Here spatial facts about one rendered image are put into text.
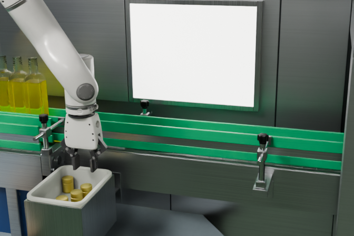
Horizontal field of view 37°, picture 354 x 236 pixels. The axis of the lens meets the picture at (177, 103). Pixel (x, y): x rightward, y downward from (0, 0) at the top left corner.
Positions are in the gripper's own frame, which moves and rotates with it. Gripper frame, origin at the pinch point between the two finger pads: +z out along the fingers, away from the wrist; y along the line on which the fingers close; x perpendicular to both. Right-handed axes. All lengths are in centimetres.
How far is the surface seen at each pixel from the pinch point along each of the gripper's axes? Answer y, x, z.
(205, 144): -32.1, -14.4, -3.9
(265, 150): -51, -3, -9
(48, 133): 12.6, -2.3, -7.1
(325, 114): -65, -34, -10
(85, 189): -0.4, 1.7, 7.3
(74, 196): 0.9, 6.1, 7.6
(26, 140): 21.7, -4.2, -3.3
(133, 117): -6.7, -21.1, -7.6
